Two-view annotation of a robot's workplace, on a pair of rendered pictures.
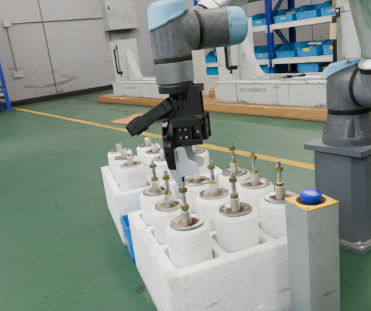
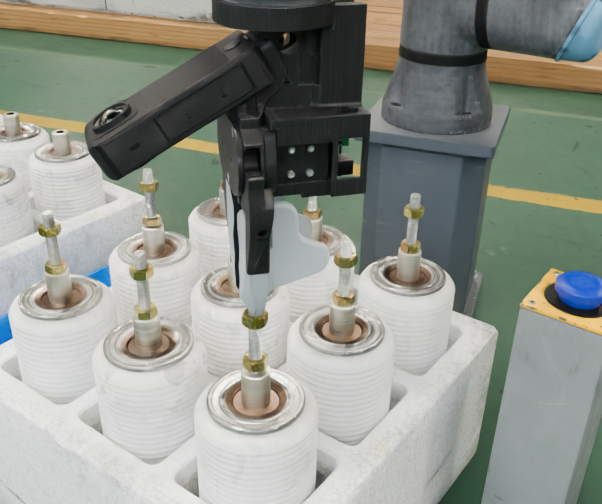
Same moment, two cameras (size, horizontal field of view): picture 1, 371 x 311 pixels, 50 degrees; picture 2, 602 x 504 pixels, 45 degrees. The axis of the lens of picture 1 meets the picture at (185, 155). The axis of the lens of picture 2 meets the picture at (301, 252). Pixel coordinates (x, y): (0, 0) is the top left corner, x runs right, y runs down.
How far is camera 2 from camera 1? 0.48 m
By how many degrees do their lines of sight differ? 35
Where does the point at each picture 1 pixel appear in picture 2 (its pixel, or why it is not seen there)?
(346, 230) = not seen: hidden behind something
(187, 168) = (296, 262)
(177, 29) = not seen: outside the picture
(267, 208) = (397, 310)
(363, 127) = (481, 92)
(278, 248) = (440, 399)
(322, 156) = (395, 155)
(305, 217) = (599, 349)
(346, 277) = not seen: hidden behind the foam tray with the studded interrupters
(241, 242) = (371, 410)
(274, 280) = (424, 467)
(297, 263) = (536, 440)
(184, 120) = (322, 122)
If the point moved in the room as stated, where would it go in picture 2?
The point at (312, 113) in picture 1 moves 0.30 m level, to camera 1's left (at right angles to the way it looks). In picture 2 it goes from (188, 34) to (106, 44)
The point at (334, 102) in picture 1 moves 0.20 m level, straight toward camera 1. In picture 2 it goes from (430, 37) to (506, 81)
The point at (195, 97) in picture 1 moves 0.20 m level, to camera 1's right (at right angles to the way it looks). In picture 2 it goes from (351, 45) to (567, 12)
